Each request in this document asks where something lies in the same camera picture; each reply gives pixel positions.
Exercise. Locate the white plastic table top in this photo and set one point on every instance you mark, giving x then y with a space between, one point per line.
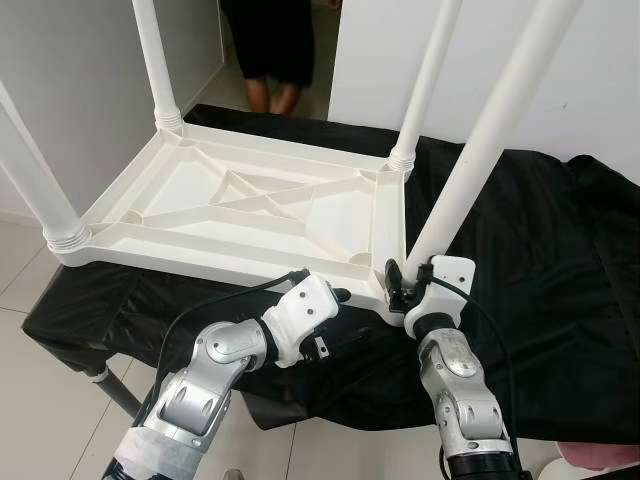
250 200

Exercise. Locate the white plastic table leg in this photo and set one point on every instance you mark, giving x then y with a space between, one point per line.
500 110
155 60
425 90
45 190

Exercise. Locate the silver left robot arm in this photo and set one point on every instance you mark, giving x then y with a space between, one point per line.
200 390

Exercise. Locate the dark grey table base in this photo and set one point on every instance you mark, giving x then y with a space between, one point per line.
270 412

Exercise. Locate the grey robot foot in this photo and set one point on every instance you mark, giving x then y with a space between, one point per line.
234 474

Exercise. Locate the black cloth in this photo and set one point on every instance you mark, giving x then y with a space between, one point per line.
560 330

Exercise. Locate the black metal table leg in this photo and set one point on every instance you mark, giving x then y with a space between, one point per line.
118 392

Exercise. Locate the pink stool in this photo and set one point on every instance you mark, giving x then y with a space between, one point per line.
600 455

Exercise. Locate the person in black shorts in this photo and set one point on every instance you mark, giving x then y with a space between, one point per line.
270 40

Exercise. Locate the black metal bar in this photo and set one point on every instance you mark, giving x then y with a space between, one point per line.
618 470

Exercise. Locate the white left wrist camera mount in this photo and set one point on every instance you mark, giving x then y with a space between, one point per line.
300 315

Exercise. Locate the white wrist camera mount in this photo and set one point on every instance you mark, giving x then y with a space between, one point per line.
445 290
300 315

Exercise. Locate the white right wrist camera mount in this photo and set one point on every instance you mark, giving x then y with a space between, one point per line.
445 290

